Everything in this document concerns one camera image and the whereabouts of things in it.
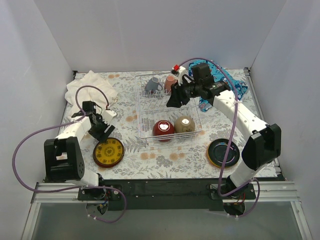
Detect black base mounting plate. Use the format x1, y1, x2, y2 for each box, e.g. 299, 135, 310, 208
77, 178, 258, 211

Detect white crumpled cloth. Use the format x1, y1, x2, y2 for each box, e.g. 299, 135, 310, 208
65, 70, 118, 120

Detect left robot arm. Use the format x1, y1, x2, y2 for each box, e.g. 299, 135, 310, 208
44, 101, 117, 200

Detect dark red bowl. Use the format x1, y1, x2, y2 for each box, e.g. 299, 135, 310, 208
152, 120, 175, 143

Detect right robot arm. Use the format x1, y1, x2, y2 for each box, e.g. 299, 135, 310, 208
166, 63, 282, 199

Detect black iridescent plate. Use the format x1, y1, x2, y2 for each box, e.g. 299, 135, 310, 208
206, 138, 240, 168

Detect aluminium frame rail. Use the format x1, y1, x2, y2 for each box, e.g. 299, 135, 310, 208
21, 177, 312, 240

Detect yellow patterned plate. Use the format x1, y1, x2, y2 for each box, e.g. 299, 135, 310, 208
92, 137, 125, 169

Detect grey ceramic mug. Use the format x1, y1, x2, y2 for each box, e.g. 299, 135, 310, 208
145, 77, 163, 94

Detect floral patterned table mat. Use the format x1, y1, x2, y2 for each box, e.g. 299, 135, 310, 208
47, 68, 279, 180

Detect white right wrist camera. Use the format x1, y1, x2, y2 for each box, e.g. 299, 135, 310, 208
171, 65, 188, 86

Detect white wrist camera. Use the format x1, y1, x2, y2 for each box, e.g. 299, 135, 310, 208
101, 109, 117, 123
171, 65, 188, 86

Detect salmon pink ceramic mug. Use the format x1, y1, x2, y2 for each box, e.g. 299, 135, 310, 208
164, 75, 177, 93

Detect beige ceramic bowl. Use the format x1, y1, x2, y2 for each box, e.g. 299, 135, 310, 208
174, 115, 196, 133

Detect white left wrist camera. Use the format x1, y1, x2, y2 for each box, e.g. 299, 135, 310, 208
101, 109, 117, 123

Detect white wire dish rack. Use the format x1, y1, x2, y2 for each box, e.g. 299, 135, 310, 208
134, 72, 202, 146

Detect blue shark print cloth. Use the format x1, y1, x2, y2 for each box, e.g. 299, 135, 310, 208
187, 58, 249, 112

